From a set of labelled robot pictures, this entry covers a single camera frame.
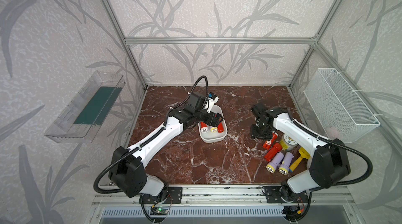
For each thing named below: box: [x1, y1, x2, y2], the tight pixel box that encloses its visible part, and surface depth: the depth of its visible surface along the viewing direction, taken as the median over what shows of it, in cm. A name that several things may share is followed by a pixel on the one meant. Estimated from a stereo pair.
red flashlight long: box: [217, 122, 225, 133], surface depth 96 cm
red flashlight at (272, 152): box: [263, 142, 283, 162], surface depth 88 cm
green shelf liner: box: [73, 86, 123, 126], surface depth 67 cm
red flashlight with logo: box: [262, 132, 278, 150], surface depth 90 cm
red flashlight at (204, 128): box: [200, 121, 209, 134], surface depth 96 cm
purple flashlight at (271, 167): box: [265, 151, 285, 174], surface depth 82 cm
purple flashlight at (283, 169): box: [278, 151, 295, 176], surface depth 82 cm
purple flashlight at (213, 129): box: [209, 126, 218, 133], surface depth 96 cm
